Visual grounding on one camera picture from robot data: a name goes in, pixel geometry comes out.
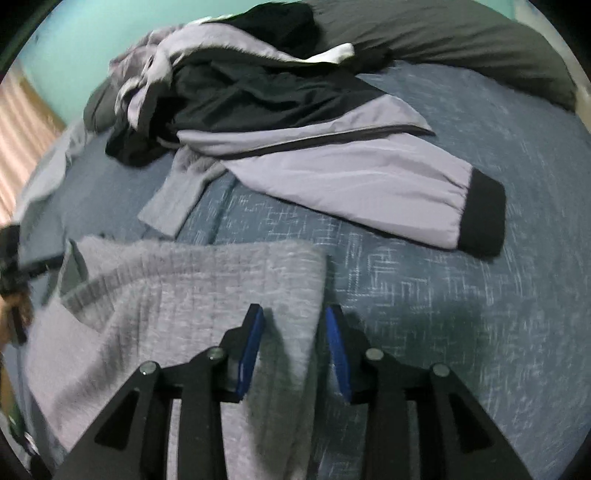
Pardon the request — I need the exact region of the black garment with white trim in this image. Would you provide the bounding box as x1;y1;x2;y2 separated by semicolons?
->
105;0;393;168

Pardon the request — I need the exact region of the light grey and black jacket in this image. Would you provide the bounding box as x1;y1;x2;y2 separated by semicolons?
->
108;21;507;259

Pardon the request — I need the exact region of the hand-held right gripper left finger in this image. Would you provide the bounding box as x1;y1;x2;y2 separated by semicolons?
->
55;304;266;480

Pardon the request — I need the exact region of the grey knit sweater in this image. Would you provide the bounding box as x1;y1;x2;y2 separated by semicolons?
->
21;148;331;480

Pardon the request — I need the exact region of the person's left hand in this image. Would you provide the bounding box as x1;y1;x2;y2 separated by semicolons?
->
0;293;35;344

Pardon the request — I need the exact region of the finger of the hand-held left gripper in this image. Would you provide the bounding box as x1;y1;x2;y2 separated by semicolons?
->
18;251;63;280

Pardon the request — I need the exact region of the light grey blanket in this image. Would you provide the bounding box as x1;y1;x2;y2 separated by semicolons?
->
14;122;88;217

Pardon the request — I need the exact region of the dark grey rolled duvet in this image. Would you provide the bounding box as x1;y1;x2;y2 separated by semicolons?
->
83;0;578;132

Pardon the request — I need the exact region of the pink curtain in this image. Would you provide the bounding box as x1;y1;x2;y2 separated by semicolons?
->
0;65;68;227

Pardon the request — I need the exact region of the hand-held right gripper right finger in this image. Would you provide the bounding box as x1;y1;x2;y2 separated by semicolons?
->
324;305;534;480

